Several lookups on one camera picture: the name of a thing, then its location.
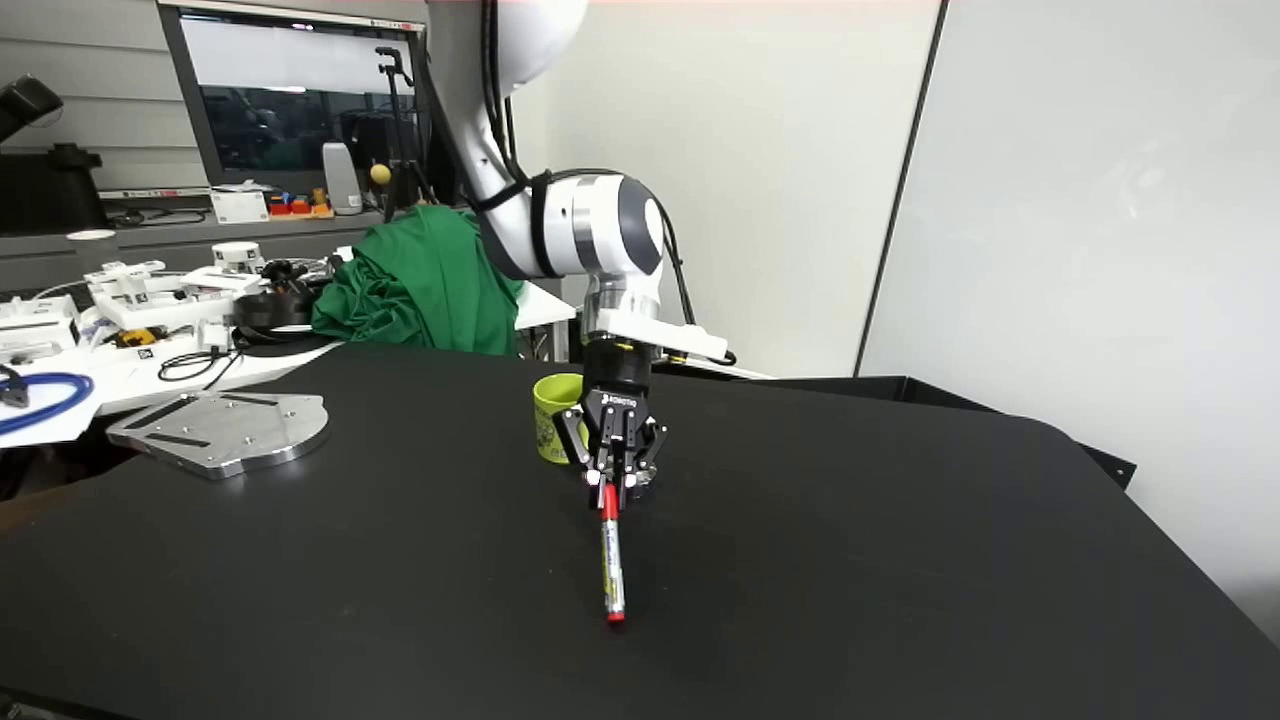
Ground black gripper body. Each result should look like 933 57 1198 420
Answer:
580 336 660 449

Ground red and white marker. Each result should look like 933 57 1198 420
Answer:
592 475 634 632

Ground yellow-green mug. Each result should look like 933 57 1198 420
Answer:
529 369 592 472

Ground white side table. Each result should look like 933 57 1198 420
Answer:
0 239 580 455

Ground green cloth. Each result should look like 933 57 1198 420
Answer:
309 199 529 359

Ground black tripod stand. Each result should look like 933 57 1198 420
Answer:
371 46 445 219

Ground grey speaker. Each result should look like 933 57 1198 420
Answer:
320 140 368 218

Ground grey metal mounting plate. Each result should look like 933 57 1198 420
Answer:
106 389 332 486

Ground orange small items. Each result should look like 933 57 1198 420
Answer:
266 189 337 225

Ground white small box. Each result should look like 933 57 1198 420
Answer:
210 179 278 227

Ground computer monitor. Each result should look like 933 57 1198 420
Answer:
158 0 445 197

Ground white mechanical parts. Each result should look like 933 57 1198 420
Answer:
0 239 274 369

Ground grey shelf desk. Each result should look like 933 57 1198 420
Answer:
0 197 566 301

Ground black bag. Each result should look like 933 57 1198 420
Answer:
0 140 110 239

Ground black cable loop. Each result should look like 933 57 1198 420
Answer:
152 339 245 389

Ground blue cable loop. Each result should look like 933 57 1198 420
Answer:
0 369 102 440

